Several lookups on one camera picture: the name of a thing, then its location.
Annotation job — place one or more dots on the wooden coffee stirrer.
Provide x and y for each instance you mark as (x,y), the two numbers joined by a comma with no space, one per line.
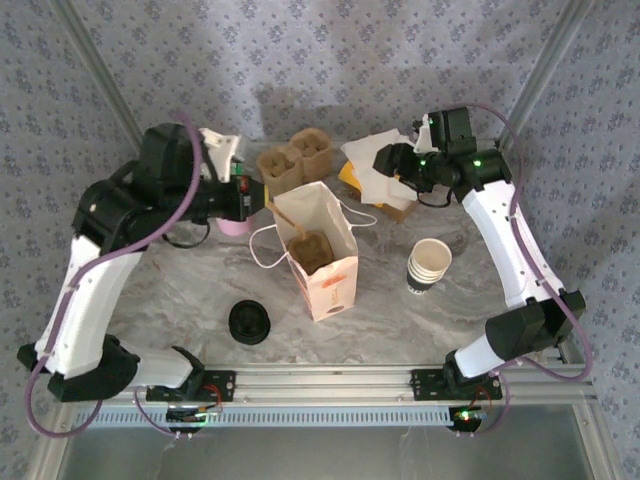
(287,217)

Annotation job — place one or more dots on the stack of black cup lids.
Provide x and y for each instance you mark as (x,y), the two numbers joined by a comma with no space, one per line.
(250,322)

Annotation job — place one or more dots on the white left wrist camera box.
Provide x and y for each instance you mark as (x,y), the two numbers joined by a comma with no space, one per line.
(220,150)

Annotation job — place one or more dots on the yellow paper packet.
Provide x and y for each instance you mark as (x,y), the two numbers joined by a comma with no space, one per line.
(348,175)

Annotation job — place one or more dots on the pink tin holder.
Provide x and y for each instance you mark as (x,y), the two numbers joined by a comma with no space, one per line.
(232,227)

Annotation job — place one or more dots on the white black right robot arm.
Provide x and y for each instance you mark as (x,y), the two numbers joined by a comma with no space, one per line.
(520,260)

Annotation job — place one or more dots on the stack of pulp cup carriers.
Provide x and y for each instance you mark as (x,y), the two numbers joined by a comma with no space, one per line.
(280,167)

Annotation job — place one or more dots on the grey metal sheet panel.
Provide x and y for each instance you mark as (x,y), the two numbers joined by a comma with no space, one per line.
(325,455)

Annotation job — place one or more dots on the stack of paper cups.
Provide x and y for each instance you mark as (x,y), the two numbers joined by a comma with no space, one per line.
(430,260)

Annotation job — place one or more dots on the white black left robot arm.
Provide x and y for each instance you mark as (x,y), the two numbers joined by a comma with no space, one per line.
(85,310)

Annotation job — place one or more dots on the aluminium frame post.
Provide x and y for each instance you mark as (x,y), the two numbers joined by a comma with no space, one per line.
(540,75)
(100,65)

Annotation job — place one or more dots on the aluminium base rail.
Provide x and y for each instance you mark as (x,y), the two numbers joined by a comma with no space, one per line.
(325,382)

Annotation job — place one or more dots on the brown cardboard napkin box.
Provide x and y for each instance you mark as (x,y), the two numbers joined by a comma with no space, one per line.
(402,214)

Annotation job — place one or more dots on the printed paper takeout bag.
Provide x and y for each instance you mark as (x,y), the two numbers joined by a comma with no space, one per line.
(330,290)

